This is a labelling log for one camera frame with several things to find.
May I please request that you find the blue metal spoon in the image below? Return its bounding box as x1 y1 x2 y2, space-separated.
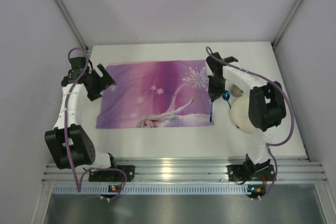
222 90 232 109

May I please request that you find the small beige cup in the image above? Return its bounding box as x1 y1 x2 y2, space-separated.
230 84 244 98

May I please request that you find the blue metal fork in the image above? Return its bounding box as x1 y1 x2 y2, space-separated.
209 100 213 123

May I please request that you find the cream round plate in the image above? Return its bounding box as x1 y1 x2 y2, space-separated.
230 96 254 133

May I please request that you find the purple printed placemat cloth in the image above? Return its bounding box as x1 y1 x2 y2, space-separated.
96 60 214 129

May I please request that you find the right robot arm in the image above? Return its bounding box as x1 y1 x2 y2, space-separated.
206 47 288 166

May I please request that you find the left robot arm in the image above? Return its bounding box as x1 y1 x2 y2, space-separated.
44 57 116 169

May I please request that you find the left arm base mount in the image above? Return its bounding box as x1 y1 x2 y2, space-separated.
89 165 135 182

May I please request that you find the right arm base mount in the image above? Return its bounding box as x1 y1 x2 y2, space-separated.
227 165 275 184

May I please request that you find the aluminium mounting rail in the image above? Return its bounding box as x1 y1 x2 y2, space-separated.
41 157 328 183

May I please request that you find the perforated cable duct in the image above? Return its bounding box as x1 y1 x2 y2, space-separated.
52 184 266 195

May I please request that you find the left aluminium frame post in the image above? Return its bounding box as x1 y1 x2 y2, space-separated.
54 0 89 50

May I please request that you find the aluminium frame post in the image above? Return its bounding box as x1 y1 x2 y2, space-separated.
54 0 89 50
271 0 305 50

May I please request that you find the right aluminium frame post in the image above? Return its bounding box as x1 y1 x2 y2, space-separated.
271 0 305 50

